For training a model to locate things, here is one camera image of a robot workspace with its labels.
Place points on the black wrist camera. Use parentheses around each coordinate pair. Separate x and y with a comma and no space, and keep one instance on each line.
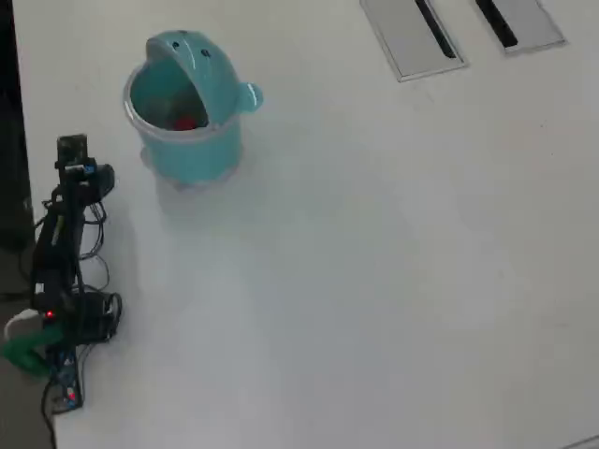
(72,147)

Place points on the blue controller circuit board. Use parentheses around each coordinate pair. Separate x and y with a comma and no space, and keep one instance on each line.
(68,374)

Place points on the white round object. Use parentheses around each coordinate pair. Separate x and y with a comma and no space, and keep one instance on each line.
(18,320)

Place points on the teal whale-shaped bin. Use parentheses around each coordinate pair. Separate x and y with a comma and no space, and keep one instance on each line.
(196,149)

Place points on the red lego block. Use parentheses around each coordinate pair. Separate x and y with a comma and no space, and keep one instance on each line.
(185,123)

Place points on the green table clamp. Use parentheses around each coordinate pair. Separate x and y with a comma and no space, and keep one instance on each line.
(21,351)

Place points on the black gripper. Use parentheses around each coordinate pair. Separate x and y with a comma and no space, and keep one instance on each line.
(75,187)

